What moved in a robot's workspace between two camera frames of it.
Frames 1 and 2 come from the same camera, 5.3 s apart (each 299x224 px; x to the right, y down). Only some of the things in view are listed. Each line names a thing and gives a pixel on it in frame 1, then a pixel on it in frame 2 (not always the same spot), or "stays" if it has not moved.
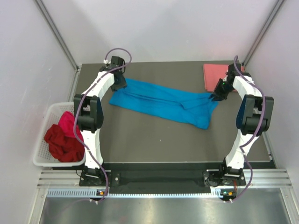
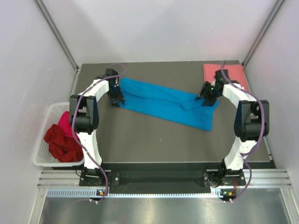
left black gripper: (122, 84) → (114, 101)
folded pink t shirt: (213, 73) stays
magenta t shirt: (66, 122) stays
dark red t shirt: (64, 148) stays
